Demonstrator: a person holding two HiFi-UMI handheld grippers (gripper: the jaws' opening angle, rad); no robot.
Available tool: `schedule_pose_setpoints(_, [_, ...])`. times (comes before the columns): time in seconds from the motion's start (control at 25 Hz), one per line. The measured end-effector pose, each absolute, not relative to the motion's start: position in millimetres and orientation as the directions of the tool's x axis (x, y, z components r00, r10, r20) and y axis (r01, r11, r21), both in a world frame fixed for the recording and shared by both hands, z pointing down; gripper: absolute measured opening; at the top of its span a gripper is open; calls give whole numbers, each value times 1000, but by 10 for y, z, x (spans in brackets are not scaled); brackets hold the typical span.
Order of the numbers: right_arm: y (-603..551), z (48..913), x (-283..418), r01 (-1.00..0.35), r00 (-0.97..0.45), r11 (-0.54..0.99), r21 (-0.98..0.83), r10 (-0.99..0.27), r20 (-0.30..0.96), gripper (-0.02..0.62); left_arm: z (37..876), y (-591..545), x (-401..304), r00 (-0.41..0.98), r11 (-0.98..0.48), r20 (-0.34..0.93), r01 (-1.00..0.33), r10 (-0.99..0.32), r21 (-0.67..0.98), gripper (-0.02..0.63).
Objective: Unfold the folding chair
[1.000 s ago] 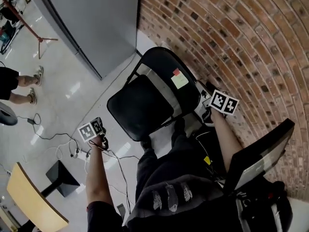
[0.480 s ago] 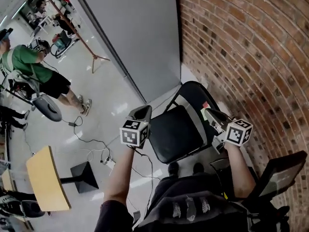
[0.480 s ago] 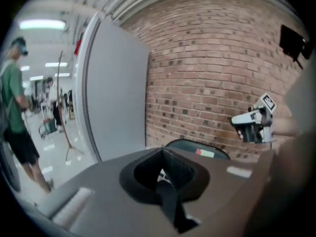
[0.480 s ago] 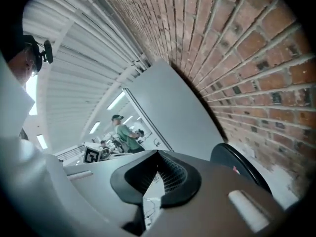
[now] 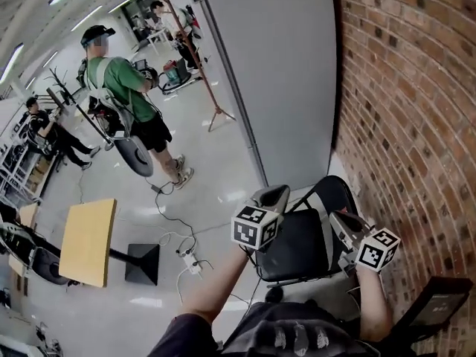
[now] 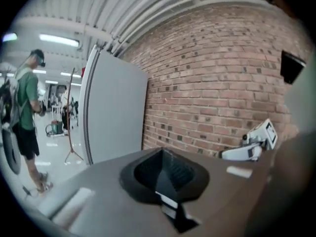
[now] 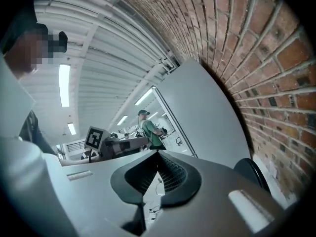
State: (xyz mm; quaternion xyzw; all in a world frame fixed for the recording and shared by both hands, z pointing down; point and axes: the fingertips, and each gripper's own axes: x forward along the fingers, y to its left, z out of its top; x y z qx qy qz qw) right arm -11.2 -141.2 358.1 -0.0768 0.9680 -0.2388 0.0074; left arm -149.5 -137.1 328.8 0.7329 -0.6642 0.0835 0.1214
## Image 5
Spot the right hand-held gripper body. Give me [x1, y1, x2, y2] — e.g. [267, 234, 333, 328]
[329, 210, 402, 277]

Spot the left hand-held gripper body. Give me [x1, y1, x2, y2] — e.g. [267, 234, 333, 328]
[231, 184, 291, 253]

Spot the black folding chair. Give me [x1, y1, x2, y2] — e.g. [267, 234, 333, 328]
[255, 176, 361, 289]

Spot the person's left forearm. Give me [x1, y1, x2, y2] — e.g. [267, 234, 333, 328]
[181, 249, 250, 325]

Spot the person's right forearm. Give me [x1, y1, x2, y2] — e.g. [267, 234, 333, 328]
[356, 266, 394, 344]

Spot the white power strip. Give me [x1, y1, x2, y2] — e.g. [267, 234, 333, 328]
[184, 253, 204, 274]

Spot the person's left black shoe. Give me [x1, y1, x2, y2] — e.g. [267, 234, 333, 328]
[265, 287, 286, 304]

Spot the black monitor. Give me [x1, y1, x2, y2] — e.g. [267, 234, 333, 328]
[392, 276, 474, 344]

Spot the person's black printed shirt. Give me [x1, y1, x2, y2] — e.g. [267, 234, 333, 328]
[148, 299, 376, 357]

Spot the brown wooden coat rack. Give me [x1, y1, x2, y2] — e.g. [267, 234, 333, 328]
[158, 0, 237, 133]

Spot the grey partition panel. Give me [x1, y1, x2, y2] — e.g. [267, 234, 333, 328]
[200, 0, 338, 187]

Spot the wooden table with black base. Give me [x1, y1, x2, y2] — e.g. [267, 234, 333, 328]
[58, 198, 161, 289]

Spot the black coat rack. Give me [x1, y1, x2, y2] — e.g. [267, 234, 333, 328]
[43, 67, 116, 152]

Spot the green and red vacuum cleaner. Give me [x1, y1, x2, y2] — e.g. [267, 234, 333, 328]
[159, 59, 202, 95]

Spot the white rectangular table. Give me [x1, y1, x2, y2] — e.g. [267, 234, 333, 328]
[147, 30, 168, 54]

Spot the wooden desk with white legs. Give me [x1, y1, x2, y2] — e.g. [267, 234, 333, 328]
[7, 202, 40, 297]

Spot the black equipment pile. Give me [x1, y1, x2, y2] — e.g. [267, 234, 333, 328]
[35, 321, 62, 353]

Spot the white metal shelf rack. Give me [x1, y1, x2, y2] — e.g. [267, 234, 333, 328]
[0, 124, 57, 200]

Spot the black floor cable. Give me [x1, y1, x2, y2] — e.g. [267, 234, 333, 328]
[150, 184, 213, 271]

